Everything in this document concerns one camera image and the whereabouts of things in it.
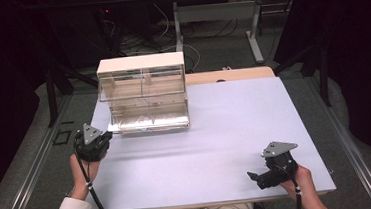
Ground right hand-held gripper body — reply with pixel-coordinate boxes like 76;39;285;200
253;139;302;190

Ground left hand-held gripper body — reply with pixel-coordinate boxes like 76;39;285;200
73;121;113;164

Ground clear plastic drawer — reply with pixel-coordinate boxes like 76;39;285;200
96;64;188;103
105;93;191;136

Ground person's right hand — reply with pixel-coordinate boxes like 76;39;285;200
278;163;317;202

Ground person's left hand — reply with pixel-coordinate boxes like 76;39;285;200
67;151;104;201

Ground black metal stand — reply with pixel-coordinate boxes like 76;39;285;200
271;37;333;112
43;55;103;128

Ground white drawer cabinet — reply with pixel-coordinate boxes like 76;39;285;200
95;50;191;136

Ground wooden board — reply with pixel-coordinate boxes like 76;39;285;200
184;64;277;86

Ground black power strip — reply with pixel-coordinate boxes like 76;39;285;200
98;7;122;57

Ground white desk with metal legs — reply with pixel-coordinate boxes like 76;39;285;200
150;0;309;73

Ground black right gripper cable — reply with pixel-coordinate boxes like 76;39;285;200
272;161;304;209

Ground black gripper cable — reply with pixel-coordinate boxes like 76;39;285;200
272;161;304;209
72;132;115;209

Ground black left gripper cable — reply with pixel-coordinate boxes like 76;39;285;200
72;132;115;209

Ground aluminium floor rail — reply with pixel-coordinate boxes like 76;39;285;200
305;69;371;209
0;92;80;209

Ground white floor cable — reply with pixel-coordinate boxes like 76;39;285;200
151;0;203;77

